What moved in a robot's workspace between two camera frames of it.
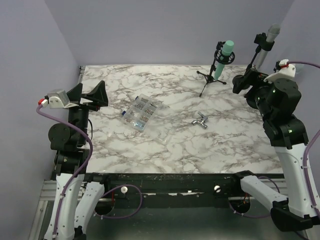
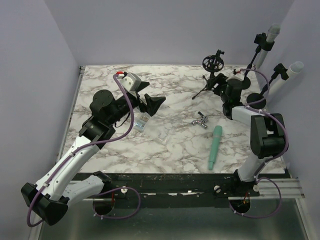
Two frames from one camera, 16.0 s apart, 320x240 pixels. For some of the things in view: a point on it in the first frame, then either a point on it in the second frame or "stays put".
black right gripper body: x=260 y=87 to x=221 y=80
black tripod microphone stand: x=220 y=58 to x=212 y=63
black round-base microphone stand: x=261 y=40 stays put
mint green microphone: x=227 y=50 to x=217 y=132
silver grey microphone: x=273 y=32 stays put
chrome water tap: x=202 y=121 stays put
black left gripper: x=98 y=95 to x=152 y=103
